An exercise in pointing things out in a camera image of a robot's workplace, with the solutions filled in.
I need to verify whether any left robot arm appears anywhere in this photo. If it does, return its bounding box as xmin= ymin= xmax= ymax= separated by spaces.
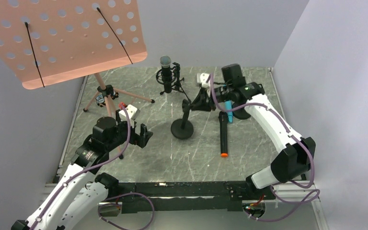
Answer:
xmin=11 ymin=104 xmax=153 ymax=230

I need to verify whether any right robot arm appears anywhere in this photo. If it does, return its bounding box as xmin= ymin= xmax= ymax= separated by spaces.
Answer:
xmin=192 ymin=64 xmax=316 ymax=190

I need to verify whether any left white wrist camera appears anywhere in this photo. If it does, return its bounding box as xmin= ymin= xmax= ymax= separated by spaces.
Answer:
xmin=118 ymin=102 xmax=140 ymax=123

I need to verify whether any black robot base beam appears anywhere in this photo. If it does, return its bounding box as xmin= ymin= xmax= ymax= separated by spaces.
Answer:
xmin=95 ymin=172 xmax=276 ymax=214

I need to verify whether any black microphone orange end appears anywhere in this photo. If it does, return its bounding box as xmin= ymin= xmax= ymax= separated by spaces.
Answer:
xmin=218 ymin=112 xmax=229 ymax=158

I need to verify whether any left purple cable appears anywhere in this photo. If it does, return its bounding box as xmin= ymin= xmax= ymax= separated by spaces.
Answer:
xmin=36 ymin=106 xmax=155 ymax=230

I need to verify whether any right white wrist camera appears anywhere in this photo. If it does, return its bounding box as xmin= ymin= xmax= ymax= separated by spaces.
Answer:
xmin=196 ymin=73 xmax=210 ymax=89

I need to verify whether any black shock mount tripod stand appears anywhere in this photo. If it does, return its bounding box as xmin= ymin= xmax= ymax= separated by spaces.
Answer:
xmin=155 ymin=56 xmax=191 ymax=102

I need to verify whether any blue microphone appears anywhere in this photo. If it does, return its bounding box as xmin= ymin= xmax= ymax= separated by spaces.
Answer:
xmin=225 ymin=101 xmax=233 ymax=123

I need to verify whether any black microphone silver grille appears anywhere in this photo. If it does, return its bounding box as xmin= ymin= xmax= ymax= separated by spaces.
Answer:
xmin=160 ymin=55 xmax=173 ymax=95

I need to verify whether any pink perforated music stand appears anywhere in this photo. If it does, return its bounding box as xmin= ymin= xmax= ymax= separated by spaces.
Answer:
xmin=0 ymin=0 xmax=148 ymax=156

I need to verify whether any black round-base mic stand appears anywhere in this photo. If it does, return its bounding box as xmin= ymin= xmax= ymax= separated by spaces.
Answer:
xmin=171 ymin=99 xmax=194 ymax=140

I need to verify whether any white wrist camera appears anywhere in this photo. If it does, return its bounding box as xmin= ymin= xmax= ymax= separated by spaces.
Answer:
xmin=196 ymin=73 xmax=210 ymax=89
xmin=118 ymin=102 xmax=140 ymax=123

